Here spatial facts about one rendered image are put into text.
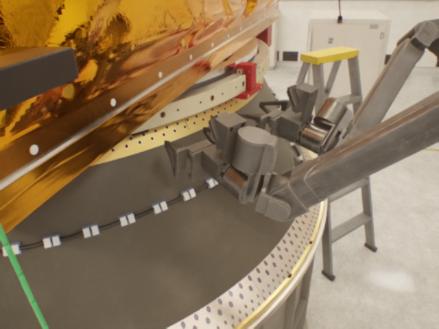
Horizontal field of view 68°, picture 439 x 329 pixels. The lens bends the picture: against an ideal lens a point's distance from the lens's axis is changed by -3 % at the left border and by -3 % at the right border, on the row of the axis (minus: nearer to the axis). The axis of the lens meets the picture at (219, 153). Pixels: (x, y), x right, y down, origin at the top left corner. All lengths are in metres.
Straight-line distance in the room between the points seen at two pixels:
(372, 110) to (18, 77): 0.70
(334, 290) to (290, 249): 1.56
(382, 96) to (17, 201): 0.73
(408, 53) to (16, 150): 0.83
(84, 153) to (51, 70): 0.18
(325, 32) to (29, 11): 4.18
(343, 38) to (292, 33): 4.13
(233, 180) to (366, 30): 3.99
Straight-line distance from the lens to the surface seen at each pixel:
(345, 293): 2.64
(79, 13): 0.40
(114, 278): 0.83
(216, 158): 0.58
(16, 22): 0.35
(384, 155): 0.52
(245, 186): 0.56
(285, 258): 1.08
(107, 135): 0.51
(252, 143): 0.52
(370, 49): 4.51
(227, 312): 0.94
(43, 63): 0.32
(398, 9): 8.57
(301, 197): 0.55
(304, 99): 0.72
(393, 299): 2.72
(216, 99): 0.88
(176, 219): 0.84
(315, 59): 2.20
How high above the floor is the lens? 1.96
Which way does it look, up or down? 28 degrees down
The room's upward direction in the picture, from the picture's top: 2 degrees counter-clockwise
